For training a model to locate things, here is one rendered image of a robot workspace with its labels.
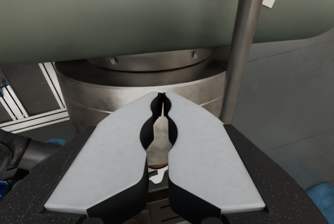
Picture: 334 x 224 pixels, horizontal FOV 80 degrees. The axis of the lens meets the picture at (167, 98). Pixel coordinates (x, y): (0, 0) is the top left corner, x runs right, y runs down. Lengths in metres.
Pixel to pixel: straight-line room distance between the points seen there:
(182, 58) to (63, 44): 0.15
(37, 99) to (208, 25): 1.32
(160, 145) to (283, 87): 2.05
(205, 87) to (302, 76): 2.15
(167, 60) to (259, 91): 1.87
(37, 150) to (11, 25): 0.44
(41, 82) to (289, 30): 1.30
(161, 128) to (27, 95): 1.25
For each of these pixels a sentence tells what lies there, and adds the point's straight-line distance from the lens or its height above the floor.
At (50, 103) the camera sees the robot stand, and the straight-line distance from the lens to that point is 1.45.
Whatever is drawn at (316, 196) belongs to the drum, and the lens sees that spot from 3.96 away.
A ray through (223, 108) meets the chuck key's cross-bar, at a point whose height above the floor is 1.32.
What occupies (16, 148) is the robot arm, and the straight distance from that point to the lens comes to 0.61.
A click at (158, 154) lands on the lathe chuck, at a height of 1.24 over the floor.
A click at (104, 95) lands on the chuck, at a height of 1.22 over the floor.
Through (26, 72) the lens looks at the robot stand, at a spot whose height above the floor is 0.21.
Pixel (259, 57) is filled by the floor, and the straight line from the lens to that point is 1.94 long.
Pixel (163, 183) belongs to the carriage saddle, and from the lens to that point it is 0.87.
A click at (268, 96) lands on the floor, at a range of 2.20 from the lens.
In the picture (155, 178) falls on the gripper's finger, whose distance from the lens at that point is 0.54.
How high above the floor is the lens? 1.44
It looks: 58 degrees down
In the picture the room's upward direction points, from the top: 152 degrees clockwise
